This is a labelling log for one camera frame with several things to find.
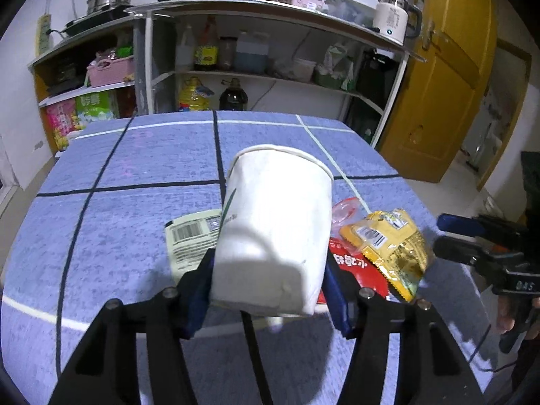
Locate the green carton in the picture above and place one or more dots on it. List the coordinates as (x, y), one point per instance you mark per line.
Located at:
(96, 107)

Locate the white bowl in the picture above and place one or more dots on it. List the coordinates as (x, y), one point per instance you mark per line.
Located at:
(492, 206)

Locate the pink carton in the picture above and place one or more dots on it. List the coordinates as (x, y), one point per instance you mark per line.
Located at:
(61, 124)

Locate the low wooden shelf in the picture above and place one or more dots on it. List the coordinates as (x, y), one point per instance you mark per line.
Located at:
(63, 50)

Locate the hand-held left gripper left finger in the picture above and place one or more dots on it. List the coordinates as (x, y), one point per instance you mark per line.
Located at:
(196, 303)

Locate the pink plastic basket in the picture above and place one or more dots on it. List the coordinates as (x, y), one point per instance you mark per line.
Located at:
(109, 74)

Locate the white plastic bucket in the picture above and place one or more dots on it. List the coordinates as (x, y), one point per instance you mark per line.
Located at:
(304, 71)

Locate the white paper cup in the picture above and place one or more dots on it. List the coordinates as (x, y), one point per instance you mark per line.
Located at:
(270, 228)

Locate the green snack packet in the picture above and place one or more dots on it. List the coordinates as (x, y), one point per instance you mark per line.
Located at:
(190, 236)

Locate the yellow wooden door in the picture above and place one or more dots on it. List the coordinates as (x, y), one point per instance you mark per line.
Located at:
(455, 71)

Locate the blue plastic jerrycan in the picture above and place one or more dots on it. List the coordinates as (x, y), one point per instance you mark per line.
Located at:
(251, 55)

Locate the brown jar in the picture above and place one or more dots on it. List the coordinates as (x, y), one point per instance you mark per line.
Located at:
(227, 55)

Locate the white electric kettle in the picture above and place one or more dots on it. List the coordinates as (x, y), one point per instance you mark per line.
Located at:
(390, 19)

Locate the grey metal shelf rack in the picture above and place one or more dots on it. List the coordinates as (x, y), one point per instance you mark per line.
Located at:
(274, 12)

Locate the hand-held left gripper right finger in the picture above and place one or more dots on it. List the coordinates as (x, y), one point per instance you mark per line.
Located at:
(337, 299)

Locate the blue checked tablecloth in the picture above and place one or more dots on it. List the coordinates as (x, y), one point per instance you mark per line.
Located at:
(126, 219)

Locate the red printed packet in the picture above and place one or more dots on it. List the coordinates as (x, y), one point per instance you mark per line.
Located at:
(350, 268)

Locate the person's right hand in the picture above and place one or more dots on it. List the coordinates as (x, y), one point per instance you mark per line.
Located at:
(504, 316)

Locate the clear plastic container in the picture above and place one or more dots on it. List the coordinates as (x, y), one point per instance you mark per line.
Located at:
(350, 8)

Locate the black induction cooker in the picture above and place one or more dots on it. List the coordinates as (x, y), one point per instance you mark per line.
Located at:
(93, 21)

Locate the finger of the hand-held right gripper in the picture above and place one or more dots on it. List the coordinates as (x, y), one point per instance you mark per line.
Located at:
(455, 249)
(460, 224)

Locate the large dark bottle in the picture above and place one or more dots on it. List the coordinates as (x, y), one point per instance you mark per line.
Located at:
(233, 97)

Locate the soy sauce bottle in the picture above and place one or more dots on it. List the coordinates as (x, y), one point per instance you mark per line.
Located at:
(206, 50)

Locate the large yellow snack packet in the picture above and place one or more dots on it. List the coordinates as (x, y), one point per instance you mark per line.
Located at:
(392, 249)

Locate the white green plastic bag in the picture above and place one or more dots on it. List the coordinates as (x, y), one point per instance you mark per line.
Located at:
(335, 69)

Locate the white plastic bottle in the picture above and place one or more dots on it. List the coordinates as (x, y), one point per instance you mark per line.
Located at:
(184, 52)

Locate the yellow power strip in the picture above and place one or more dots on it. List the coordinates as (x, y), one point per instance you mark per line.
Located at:
(44, 36)

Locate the yellow cooking oil bottle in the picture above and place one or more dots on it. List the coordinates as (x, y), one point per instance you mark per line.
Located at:
(195, 97)

